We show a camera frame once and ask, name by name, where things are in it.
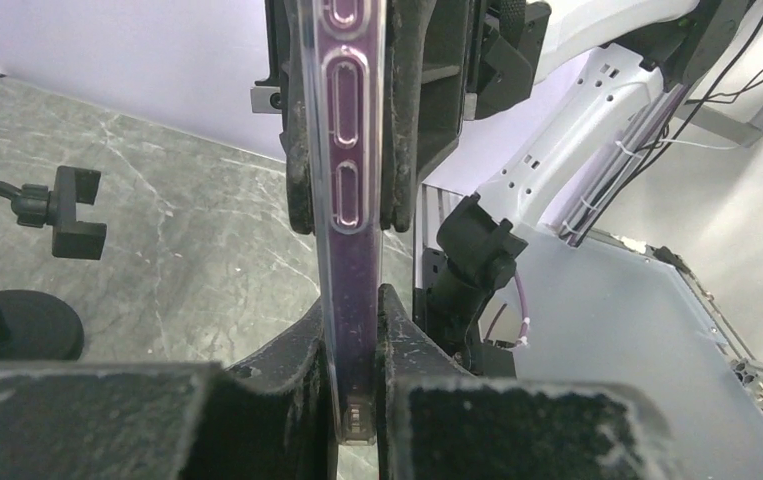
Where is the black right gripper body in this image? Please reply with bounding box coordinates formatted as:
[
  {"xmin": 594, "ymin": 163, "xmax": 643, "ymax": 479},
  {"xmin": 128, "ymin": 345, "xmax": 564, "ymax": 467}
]
[{"xmin": 252, "ymin": 1, "xmax": 552, "ymax": 178}]

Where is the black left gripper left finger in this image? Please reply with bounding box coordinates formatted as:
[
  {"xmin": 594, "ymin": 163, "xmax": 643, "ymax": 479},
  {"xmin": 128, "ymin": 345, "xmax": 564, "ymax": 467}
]
[{"xmin": 0, "ymin": 305, "xmax": 337, "ymax": 479}]

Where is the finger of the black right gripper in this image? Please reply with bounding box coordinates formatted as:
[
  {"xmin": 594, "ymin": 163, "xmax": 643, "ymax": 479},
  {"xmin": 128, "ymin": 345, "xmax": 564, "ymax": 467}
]
[
  {"xmin": 380, "ymin": 1, "xmax": 434, "ymax": 232},
  {"xmin": 282, "ymin": 0, "xmax": 314, "ymax": 235}
]

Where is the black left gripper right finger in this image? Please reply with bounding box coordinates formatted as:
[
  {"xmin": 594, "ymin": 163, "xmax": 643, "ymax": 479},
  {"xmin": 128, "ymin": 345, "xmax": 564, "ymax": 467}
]
[{"xmin": 376, "ymin": 284, "xmax": 680, "ymax": 479}]

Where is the black phone dark case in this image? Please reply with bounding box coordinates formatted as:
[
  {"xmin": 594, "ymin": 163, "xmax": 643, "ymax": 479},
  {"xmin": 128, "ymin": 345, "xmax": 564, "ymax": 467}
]
[{"xmin": 297, "ymin": 0, "xmax": 386, "ymax": 445}]

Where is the black round phone stand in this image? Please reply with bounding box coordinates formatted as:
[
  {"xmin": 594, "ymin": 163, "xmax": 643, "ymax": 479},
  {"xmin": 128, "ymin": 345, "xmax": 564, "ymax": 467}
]
[{"xmin": 0, "ymin": 165, "xmax": 109, "ymax": 382}]

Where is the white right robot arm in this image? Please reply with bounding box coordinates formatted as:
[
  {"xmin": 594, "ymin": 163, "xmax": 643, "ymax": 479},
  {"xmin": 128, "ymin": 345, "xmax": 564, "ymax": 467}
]
[{"xmin": 252, "ymin": 1, "xmax": 753, "ymax": 375}]

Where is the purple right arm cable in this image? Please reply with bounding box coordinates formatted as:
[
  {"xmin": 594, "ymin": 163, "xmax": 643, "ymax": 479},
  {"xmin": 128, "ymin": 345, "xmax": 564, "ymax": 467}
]
[{"xmin": 483, "ymin": 271, "xmax": 533, "ymax": 349}]

